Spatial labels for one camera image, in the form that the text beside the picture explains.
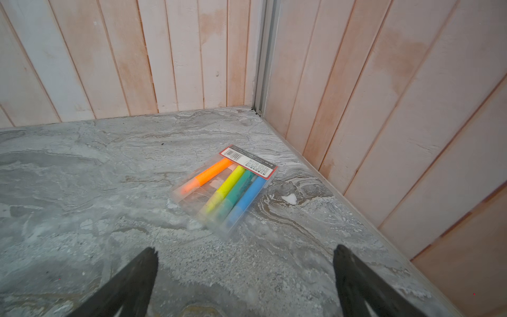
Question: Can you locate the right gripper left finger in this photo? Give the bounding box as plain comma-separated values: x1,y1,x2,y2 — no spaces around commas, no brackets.
69,247,158,316

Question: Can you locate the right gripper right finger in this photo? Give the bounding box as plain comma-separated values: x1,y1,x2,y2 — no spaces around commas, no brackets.
333,244,425,316

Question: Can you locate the pack of coloured markers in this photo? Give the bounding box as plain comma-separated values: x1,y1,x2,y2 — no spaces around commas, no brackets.
170,145,278,239

